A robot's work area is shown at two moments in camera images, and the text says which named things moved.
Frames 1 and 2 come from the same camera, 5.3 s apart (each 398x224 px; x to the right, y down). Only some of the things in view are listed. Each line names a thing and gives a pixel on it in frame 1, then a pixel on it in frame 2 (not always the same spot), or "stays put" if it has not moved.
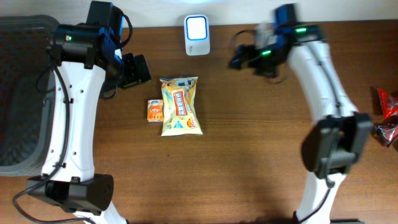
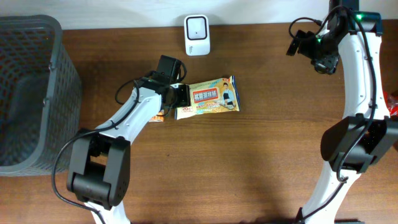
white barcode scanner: [197, 35] stays put
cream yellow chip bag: [180, 117] to [213, 96]
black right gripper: [263, 58] to [326, 66]
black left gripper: [138, 70] to [185, 98]
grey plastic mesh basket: [27, 93] stays put
